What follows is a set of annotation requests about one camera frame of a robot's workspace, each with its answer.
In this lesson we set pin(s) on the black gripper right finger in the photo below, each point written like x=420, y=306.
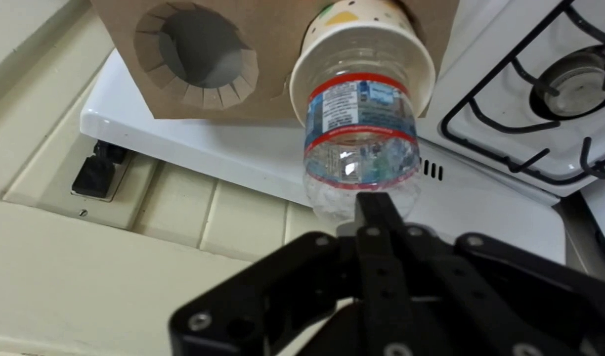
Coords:
x=487, y=296

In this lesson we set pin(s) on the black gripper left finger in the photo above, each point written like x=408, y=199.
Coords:
x=303, y=296

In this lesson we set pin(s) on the clear plastic water bottle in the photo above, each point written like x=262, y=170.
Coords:
x=359, y=130

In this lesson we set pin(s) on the brown cardboard cup holder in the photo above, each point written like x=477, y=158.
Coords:
x=270, y=85

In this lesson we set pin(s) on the white gas stove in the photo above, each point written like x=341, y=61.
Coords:
x=501, y=198

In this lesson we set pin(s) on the black double stove grate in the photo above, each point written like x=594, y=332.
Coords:
x=487, y=120

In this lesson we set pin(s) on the round gas burner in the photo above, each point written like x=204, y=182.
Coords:
x=570, y=85

